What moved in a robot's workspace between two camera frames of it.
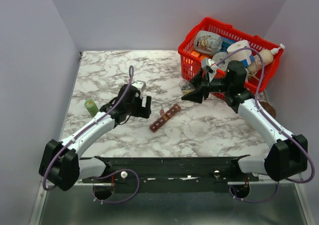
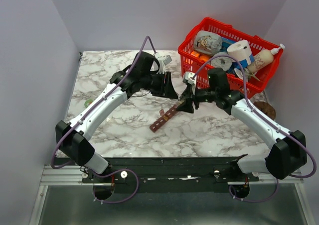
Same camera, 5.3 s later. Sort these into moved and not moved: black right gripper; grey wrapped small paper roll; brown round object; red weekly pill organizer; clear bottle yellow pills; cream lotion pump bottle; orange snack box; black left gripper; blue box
Moved: black right gripper; clear bottle yellow pills; black left gripper
Not moved: brown round object; blue box; red weekly pill organizer; grey wrapped small paper roll; cream lotion pump bottle; orange snack box
